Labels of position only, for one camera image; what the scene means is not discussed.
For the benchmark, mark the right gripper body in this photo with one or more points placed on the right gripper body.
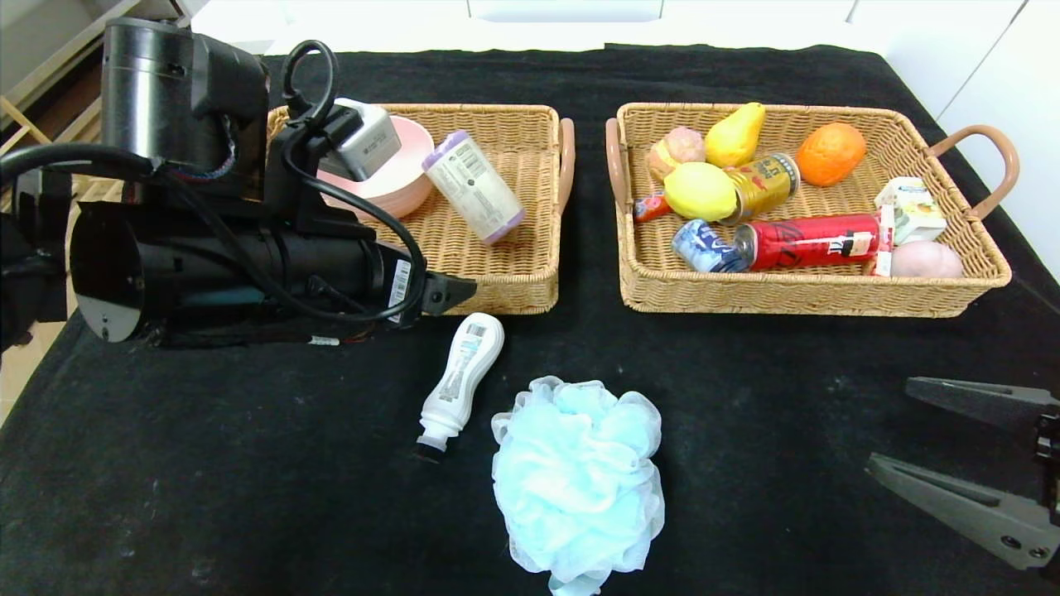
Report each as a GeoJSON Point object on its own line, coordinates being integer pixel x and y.
{"type": "Point", "coordinates": [1050, 439]}

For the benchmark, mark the yellow lemon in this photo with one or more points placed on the yellow lemon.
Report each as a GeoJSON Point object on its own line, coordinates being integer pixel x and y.
{"type": "Point", "coordinates": [700, 192]}

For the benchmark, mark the grey brown low cabinet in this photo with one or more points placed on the grey brown low cabinet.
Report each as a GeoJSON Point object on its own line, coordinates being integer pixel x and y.
{"type": "Point", "coordinates": [50, 33]}

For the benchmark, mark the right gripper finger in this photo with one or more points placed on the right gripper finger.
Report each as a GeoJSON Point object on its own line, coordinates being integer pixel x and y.
{"type": "Point", "coordinates": [985, 399]}
{"type": "Point", "coordinates": [961, 509]}

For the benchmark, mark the blue soda can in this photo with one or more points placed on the blue soda can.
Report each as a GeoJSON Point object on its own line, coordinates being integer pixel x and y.
{"type": "Point", "coordinates": [704, 247]}

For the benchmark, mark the white milk carton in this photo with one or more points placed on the white milk carton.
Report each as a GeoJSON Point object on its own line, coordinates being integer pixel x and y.
{"type": "Point", "coordinates": [911, 209]}

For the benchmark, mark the dark table cloth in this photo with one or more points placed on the dark table cloth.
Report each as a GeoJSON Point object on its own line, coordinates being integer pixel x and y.
{"type": "Point", "coordinates": [745, 397]}

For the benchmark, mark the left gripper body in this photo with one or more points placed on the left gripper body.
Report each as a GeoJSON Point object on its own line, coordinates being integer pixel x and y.
{"type": "Point", "coordinates": [403, 287]}

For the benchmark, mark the pink beige bun toy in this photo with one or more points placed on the pink beige bun toy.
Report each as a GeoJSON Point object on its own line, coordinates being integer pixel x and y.
{"type": "Point", "coordinates": [681, 145]}

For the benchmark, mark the white cabinet doors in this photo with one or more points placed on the white cabinet doors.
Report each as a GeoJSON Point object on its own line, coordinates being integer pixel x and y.
{"type": "Point", "coordinates": [994, 83]}

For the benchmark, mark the pale pink egg toy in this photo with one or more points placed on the pale pink egg toy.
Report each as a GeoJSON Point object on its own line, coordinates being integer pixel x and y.
{"type": "Point", "coordinates": [926, 259]}

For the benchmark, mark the pink bowl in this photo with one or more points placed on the pink bowl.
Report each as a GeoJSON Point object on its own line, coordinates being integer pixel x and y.
{"type": "Point", "coordinates": [410, 178]}

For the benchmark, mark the light wooden rack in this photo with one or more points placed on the light wooden rack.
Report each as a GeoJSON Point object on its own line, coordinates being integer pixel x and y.
{"type": "Point", "coordinates": [21, 117]}

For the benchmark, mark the white bottle with brush tip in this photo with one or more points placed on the white bottle with brush tip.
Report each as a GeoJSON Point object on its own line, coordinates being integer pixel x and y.
{"type": "Point", "coordinates": [460, 381]}

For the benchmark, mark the orange fruit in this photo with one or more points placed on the orange fruit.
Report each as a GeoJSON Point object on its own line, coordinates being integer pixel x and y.
{"type": "Point", "coordinates": [831, 153]}

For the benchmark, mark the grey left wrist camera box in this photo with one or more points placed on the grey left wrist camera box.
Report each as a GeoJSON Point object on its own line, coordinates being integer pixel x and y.
{"type": "Point", "coordinates": [368, 141]}

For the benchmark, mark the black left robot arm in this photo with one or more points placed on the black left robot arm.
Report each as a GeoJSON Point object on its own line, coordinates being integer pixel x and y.
{"type": "Point", "coordinates": [190, 273]}

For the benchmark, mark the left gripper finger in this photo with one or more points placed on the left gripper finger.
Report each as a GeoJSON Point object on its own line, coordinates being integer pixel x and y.
{"type": "Point", "coordinates": [445, 294]}

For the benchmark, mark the light blue bath loofah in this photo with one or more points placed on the light blue bath loofah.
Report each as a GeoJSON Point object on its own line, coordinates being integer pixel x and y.
{"type": "Point", "coordinates": [575, 480]}

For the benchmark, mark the purple garbage bag roll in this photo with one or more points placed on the purple garbage bag roll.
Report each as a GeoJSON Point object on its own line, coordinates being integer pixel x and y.
{"type": "Point", "coordinates": [474, 189]}

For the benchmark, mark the red soda can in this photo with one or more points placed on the red soda can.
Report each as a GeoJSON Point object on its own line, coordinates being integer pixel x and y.
{"type": "Point", "coordinates": [807, 242]}

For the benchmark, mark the red blue candy stick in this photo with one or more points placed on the red blue candy stick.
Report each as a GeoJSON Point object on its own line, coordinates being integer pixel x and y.
{"type": "Point", "coordinates": [650, 207]}

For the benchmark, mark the yellow pear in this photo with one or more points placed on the yellow pear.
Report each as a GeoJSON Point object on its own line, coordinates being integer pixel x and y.
{"type": "Point", "coordinates": [735, 134]}

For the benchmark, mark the gold drink can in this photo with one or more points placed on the gold drink can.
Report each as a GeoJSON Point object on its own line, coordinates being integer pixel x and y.
{"type": "Point", "coordinates": [766, 184]}

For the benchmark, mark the white desk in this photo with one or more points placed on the white desk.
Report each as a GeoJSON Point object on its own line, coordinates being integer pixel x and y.
{"type": "Point", "coordinates": [373, 29]}

